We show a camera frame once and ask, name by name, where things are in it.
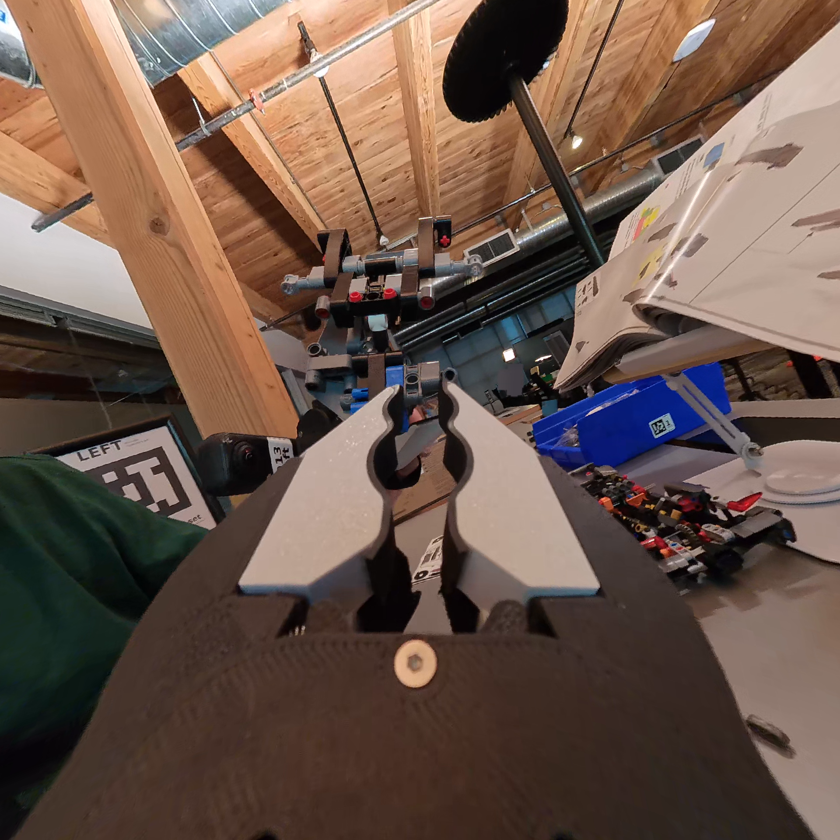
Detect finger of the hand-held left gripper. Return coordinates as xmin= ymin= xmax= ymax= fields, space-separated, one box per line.
xmin=394 ymin=420 xmax=450 ymax=476

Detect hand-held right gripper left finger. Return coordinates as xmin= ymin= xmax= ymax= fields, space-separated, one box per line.
xmin=238 ymin=385 xmax=403 ymax=602

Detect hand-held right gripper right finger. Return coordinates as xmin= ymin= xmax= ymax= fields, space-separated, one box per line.
xmin=438 ymin=383 xmax=602 ymax=609

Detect black grey lego assembly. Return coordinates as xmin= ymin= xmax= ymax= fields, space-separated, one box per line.
xmin=281 ymin=215 xmax=485 ymax=437

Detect large lego car chassis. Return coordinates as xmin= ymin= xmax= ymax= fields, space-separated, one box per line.
xmin=571 ymin=462 xmax=798 ymax=585

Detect lego instruction booklet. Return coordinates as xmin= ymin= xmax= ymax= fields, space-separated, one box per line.
xmin=554 ymin=20 xmax=840 ymax=395

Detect blue plastic bin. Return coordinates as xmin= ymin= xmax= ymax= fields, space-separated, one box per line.
xmin=532 ymin=361 xmax=732 ymax=468

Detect person's green shirt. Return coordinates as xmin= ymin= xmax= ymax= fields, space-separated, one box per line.
xmin=0 ymin=453 xmax=211 ymax=815

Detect clear plastic bags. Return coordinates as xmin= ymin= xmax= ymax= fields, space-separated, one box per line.
xmin=558 ymin=387 xmax=641 ymax=447

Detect white ceiling vent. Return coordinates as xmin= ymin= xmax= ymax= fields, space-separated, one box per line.
xmin=462 ymin=230 xmax=521 ymax=266
xmin=656 ymin=136 xmax=706 ymax=175

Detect metal sprinkler pipe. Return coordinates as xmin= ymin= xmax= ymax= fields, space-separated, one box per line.
xmin=31 ymin=0 xmax=441 ymax=232

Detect black ribbed disc on pole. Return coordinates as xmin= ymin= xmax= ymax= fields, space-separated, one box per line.
xmin=443 ymin=0 xmax=605 ymax=266

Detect white ceiling disc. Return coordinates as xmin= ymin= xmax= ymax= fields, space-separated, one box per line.
xmin=672 ymin=18 xmax=718 ymax=63

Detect wooden post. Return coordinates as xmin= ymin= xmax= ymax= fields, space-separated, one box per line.
xmin=3 ymin=0 xmax=299 ymax=437

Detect silver air duct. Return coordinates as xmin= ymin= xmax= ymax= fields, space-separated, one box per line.
xmin=0 ymin=0 xmax=296 ymax=89
xmin=453 ymin=164 xmax=664 ymax=270

